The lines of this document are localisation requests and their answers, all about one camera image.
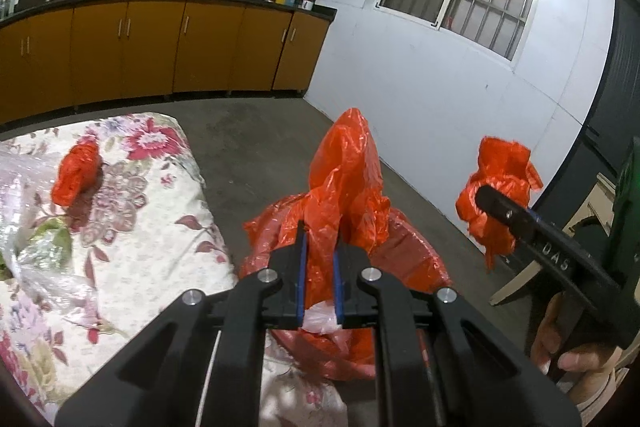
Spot round orange plastic bag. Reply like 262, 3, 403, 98
456, 136, 544, 271

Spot clear bubble wrap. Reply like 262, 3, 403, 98
1, 148, 93, 311

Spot tall orange plastic bag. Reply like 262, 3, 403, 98
278, 108, 390, 308

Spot clear plastic bag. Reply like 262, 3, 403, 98
302, 300, 350, 355

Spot red trash basket with liner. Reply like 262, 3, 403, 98
238, 193, 454, 382

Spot lower kitchen cabinets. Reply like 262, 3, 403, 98
1, 0, 337, 124

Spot right human hand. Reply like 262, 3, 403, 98
530, 294, 623, 426

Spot floral tablecloth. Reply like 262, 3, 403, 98
0, 111, 350, 427

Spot small orange bag far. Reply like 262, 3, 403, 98
51, 141, 102, 207

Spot clear jar on counter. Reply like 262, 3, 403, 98
0, 0, 15, 20

